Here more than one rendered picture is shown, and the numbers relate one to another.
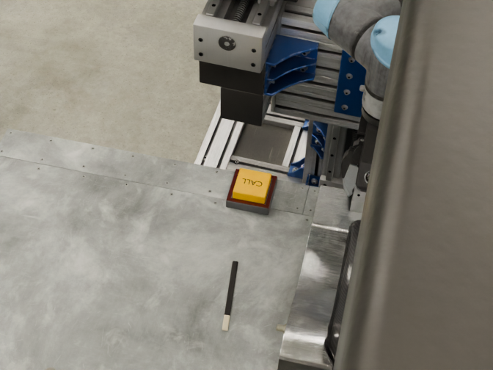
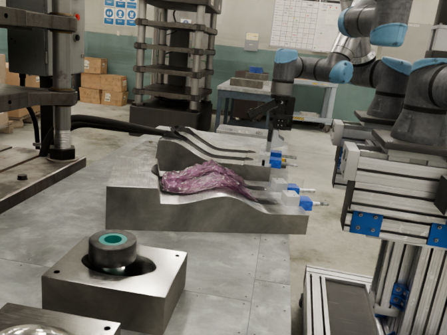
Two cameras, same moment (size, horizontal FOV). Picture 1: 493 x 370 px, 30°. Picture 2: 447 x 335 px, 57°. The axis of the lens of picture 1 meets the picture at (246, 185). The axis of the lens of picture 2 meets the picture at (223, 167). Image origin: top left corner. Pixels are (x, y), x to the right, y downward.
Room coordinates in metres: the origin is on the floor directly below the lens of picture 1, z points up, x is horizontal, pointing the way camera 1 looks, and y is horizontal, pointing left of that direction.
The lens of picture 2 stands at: (0.74, -1.64, 1.24)
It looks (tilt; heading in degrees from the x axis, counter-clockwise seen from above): 16 degrees down; 86
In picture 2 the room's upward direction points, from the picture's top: 6 degrees clockwise
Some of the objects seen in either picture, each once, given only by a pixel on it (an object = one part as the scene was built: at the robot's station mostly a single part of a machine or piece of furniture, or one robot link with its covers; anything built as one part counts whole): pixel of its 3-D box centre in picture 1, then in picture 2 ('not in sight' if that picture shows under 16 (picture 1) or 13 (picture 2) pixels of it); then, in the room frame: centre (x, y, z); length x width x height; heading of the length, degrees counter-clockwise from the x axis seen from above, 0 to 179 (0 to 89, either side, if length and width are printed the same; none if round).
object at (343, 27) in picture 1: (358, 18); (307, 68); (1.11, -0.16, 1.20); 0.11 x 0.11 x 0.08; 38
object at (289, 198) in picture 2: not in sight; (306, 203); (1.06, -0.59, 0.86); 0.13 x 0.05 x 0.05; 6
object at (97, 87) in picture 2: not in sight; (104, 81); (-1.06, 6.41, 0.42); 0.86 x 0.33 x 0.83; 170
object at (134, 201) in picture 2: not in sight; (205, 193); (0.78, -0.58, 0.86); 0.50 x 0.26 x 0.11; 6
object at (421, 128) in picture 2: not in sight; (421, 122); (1.39, -0.48, 1.09); 0.15 x 0.15 x 0.10
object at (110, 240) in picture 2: not in sight; (112, 248); (0.62, -0.98, 0.89); 0.08 x 0.08 x 0.04
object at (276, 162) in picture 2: not in sight; (278, 163); (1.02, -0.32, 0.89); 0.13 x 0.05 x 0.05; 168
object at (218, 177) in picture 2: not in sight; (208, 177); (0.79, -0.57, 0.90); 0.26 x 0.18 x 0.08; 6
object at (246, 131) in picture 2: not in sight; (243, 135); (1.29, 3.07, 0.28); 0.61 x 0.41 x 0.15; 170
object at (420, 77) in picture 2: not in sight; (432, 82); (1.39, -0.49, 1.20); 0.13 x 0.12 x 0.14; 102
